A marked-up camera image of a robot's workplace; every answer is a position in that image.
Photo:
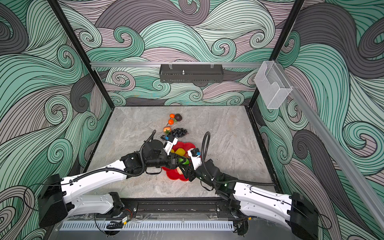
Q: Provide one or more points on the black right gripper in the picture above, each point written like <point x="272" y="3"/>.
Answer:
<point x="190" y="171"/>

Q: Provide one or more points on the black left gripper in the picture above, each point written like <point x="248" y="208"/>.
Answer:
<point x="173" y="160"/>

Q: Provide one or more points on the large yellow lemon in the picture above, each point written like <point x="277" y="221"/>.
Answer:
<point x="180" y="152"/>

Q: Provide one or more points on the green lime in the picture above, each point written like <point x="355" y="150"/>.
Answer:
<point x="184" y="161"/>

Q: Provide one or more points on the red flower-shaped fruit bowl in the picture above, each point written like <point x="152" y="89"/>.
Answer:
<point x="176" y="174"/>

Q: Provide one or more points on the dark brown passion fruit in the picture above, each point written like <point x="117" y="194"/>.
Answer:
<point x="178" y="117"/>

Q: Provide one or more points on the small peach fruit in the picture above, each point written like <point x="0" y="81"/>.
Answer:
<point x="167" y="130"/>

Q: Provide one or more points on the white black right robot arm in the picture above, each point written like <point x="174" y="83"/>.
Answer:
<point x="294" y="211"/>

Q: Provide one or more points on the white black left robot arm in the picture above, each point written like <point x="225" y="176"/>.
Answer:
<point x="60" y="198"/>

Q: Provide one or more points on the dark purple grape bunch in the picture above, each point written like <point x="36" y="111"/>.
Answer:
<point x="179" y="132"/>

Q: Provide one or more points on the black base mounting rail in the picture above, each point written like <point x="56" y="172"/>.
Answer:
<point x="180" y="207"/>

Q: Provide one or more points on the black perforated wall tray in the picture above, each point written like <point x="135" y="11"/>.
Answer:
<point x="200" y="74"/>

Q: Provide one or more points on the clear plastic wall bin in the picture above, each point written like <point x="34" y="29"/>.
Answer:
<point x="273" y="84"/>

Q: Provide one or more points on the white slotted cable duct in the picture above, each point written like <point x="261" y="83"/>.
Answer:
<point x="151" y="226"/>

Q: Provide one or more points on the aluminium wall rail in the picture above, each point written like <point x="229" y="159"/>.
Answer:
<point x="137" y="64"/>

